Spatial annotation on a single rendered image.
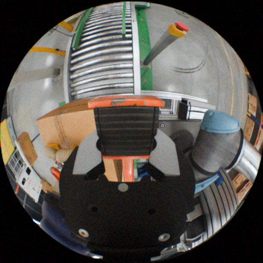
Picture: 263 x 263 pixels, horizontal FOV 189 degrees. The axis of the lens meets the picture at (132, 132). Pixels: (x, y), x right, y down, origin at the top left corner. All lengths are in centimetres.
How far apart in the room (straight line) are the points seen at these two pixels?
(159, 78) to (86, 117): 123
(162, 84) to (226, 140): 129
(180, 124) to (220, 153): 21
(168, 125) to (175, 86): 120
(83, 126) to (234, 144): 41
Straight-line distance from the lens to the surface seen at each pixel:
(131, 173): 19
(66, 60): 100
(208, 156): 22
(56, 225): 36
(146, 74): 135
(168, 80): 145
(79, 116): 30
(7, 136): 756
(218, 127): 19
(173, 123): 34
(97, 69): 83
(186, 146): 32
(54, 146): 44
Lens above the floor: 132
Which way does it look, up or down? 61 degrees down
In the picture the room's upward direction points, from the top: 176 degrees clockwise
